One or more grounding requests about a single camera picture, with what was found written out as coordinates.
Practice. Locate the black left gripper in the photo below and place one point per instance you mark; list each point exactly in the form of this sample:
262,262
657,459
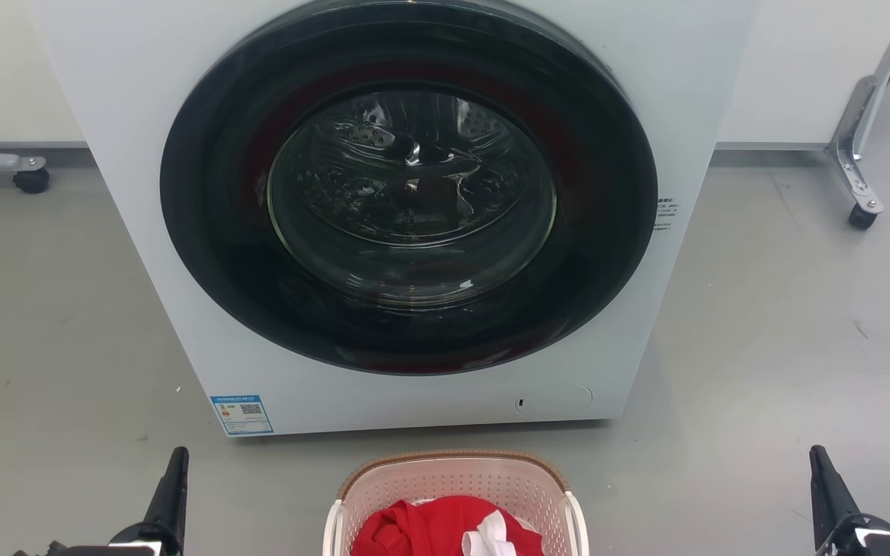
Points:
140,543

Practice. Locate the black caster wheel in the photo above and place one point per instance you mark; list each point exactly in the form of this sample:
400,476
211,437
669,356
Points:
862,216
31,181

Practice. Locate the white garment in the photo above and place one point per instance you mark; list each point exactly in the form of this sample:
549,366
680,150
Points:
491,537

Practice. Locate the red garment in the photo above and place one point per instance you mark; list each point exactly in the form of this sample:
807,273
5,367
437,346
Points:
422,529

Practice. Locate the white front-load washing machine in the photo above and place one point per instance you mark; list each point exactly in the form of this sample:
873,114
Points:
144,93

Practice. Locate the blue energy label sticker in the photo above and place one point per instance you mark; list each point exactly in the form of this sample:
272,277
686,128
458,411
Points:
242,415

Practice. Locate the black round washer door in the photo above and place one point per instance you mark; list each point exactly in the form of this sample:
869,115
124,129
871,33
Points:
213,232

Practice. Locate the round white filter cover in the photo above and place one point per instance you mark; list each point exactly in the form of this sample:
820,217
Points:
557,400

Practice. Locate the white perforated laundry basket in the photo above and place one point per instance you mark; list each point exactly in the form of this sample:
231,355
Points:
453,475

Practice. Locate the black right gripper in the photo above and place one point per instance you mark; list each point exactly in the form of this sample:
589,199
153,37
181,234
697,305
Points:
878,540

